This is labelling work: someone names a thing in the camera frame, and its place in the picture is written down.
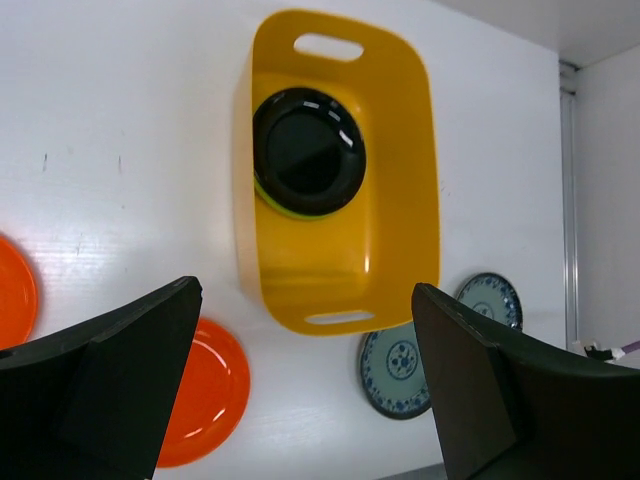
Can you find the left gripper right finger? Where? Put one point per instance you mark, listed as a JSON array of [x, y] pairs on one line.
[[509, 406]]

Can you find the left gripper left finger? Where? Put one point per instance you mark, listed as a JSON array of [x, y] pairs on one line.
[[93, 401]]

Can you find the blue patterned plate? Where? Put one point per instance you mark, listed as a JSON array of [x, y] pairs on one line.
[[391, 373], [494, 297]]

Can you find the orange plate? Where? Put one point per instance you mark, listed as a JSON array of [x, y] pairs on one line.
[[19, 296], [212, 397]]

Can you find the black plate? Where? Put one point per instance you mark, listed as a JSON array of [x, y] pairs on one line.
[[308, 150]]

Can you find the yellow plastic bin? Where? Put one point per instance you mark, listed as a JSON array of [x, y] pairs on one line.
[[354, 271]]

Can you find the aluminium rail right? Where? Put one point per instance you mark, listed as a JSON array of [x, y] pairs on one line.
[[568, 89]]

